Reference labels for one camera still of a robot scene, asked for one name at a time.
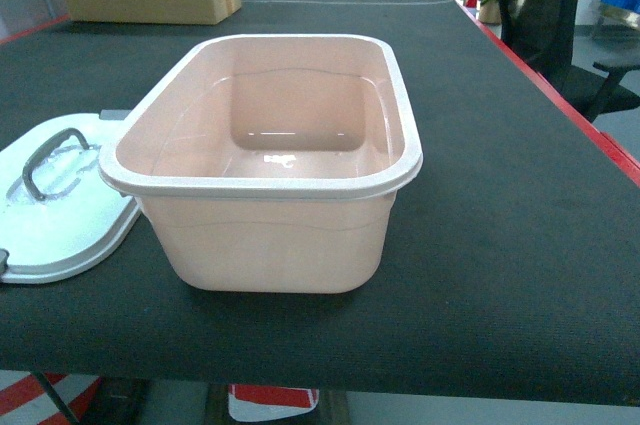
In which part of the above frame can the pink plastic storage box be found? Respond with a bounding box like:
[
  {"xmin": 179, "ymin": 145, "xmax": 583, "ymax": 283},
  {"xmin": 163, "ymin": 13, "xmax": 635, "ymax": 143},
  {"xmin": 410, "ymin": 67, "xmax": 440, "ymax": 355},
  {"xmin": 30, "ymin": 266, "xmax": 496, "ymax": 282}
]
[{"xmin": 99, "ymin": 34, "xmax": 423, "ymax": 294}]

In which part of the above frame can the white box lid grey handle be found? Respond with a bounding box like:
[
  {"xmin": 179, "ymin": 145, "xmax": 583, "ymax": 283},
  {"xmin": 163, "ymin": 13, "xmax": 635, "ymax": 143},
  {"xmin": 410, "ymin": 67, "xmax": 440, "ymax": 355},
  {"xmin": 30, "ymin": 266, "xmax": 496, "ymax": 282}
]
[{"xmin": 1, "ymin": 111, "xmax": 140, "ymax": 285}]

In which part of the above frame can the red white floor marker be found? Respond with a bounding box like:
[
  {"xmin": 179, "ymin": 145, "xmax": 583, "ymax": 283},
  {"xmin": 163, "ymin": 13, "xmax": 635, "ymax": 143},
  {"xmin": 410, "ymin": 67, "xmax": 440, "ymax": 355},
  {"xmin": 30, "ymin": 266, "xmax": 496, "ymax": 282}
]
[{"xmin": 228, "ymin": 384, "xmax": 320, "ymax": 423}]

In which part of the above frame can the black office chair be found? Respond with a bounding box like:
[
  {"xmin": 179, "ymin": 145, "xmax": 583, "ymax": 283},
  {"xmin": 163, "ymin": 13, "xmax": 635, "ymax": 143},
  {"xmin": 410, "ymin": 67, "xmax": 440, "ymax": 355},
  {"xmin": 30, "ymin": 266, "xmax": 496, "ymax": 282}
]
[{"xmin": 498, "ymin": 0, "xmax": 639, "ymax": 122}]

